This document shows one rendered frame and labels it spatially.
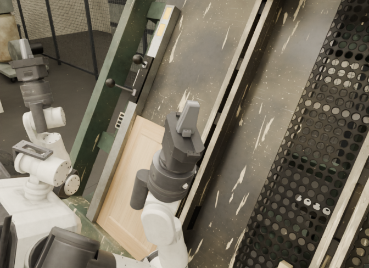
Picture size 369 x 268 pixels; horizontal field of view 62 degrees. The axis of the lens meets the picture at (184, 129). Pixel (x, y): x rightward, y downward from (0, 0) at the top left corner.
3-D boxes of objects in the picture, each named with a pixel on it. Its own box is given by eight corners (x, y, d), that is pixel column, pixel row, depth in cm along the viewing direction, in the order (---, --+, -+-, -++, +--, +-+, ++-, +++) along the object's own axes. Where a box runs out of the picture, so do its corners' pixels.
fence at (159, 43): (93, 216, 134) (85, 216, 131) (172, 9, 128) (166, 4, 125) (99, 221, 131) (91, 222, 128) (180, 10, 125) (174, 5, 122)
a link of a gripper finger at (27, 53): (26, 39, 98) (31, 59, 99) (19, 39, 95) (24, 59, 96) (31, 38, 97) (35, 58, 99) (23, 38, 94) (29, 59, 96)
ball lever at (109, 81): (134, 97, 127) (103, 85, 122) (138, 89, 127) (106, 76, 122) (136, 98, 124) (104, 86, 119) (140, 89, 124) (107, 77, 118)
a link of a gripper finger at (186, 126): (202, 103, 53) (193, 132, 56) (184, 101, 52) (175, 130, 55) (204, 109, 51) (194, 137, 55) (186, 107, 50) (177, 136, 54)
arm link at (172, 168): (165, 153, 49) (151, 201, 56) (220, 156, 52) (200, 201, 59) (155, 109, 59) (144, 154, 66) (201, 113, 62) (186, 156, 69)
